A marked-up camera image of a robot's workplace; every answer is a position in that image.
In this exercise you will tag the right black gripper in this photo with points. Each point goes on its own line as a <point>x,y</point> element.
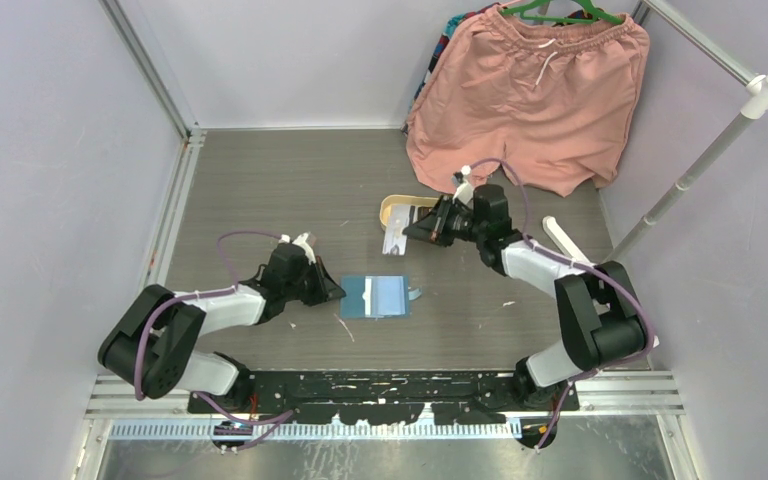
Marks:
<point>434,226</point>

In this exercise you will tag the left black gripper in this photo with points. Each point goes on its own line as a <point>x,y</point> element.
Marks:
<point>326,289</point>

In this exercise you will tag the beige oval tray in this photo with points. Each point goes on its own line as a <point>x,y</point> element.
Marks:
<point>397,199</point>

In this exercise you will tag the blue card holder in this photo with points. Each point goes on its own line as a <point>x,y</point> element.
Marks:
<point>377,296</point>

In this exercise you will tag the white card with picture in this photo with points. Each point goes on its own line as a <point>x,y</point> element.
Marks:
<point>395,240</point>

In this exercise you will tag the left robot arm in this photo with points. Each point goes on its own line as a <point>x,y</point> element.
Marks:
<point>153,345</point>

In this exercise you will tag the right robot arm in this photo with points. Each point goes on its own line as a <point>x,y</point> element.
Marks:
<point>601,321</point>

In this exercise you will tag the pink shorts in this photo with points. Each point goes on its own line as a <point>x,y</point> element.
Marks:
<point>555,103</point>

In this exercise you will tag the colourful patterned garment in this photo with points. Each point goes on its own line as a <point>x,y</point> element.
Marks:
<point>445,37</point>

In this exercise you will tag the green clothes hanger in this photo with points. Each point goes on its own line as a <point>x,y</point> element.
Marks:
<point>546,12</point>

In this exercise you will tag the white clothes rack stand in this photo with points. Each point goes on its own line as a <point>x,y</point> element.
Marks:
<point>701,269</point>

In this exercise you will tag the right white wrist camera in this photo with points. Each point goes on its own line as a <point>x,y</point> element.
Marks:
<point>464,189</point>

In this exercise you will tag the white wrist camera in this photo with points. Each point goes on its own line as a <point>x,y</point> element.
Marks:
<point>464,189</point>
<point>305,241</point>

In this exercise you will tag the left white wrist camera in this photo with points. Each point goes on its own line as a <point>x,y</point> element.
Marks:
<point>305,241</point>

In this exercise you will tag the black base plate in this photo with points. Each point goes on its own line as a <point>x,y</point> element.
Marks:
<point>454,397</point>

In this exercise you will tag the aluminium front rail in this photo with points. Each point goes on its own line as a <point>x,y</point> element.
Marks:
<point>611,395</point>

